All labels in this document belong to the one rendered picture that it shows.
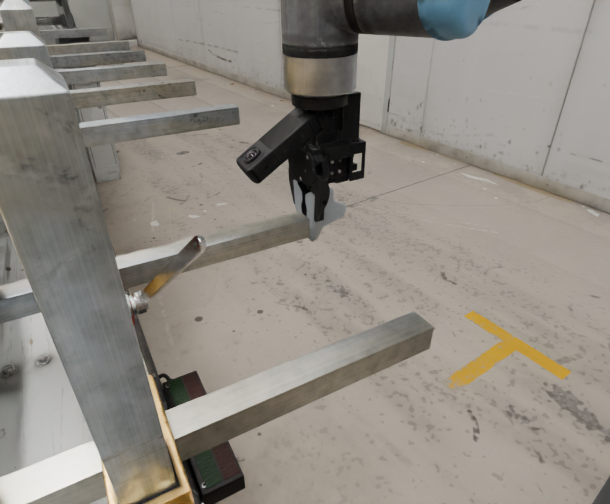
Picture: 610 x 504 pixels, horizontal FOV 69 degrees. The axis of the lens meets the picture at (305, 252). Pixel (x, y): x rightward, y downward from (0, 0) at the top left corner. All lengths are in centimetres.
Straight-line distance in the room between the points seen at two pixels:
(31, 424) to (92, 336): 53
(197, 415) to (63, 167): 24
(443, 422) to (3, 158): 141
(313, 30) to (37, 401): 63
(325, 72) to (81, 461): 44
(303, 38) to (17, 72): 38
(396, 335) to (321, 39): 32
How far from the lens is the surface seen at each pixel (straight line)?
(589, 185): 306
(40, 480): 39
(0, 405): 81
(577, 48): 302
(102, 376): 26
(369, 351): 43
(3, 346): 92
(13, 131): 19
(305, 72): 54
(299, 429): 143
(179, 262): 40
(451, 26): 48
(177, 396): 61
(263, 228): 60
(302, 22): 54
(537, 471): 149
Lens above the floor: 115
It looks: 32 degrees down
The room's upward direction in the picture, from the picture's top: straight up
